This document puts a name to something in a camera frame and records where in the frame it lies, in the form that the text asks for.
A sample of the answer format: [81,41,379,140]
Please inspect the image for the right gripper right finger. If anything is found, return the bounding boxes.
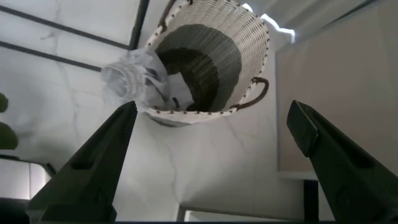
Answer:
[285,99,398,223]

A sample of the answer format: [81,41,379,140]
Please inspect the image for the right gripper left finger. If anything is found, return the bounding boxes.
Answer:
[25,100,139,223]

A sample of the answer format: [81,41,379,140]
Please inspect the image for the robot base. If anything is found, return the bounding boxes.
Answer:
[0,154,320,223]

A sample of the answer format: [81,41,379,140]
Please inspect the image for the black clothes rack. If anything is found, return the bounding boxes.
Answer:
[0,0,152,73]

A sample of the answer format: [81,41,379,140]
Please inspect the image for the white laundry basket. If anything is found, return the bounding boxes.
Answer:
[144,0,271,128]

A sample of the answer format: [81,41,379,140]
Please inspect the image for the pale grey shorts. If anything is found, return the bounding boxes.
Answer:
[99,46,203,113]

